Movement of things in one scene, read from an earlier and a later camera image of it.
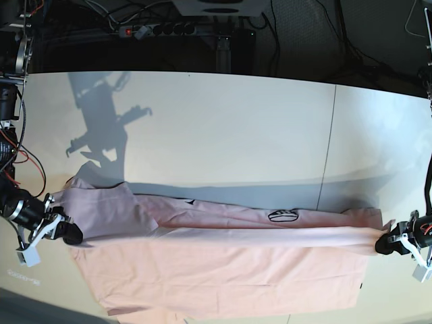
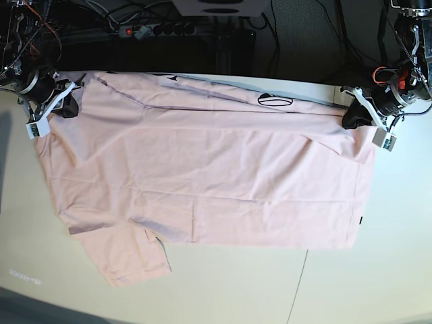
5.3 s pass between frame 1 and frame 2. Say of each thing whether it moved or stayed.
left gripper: moved
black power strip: stayed
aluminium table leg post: stayed
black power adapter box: stayed
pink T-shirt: moved
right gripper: moved
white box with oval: stayed
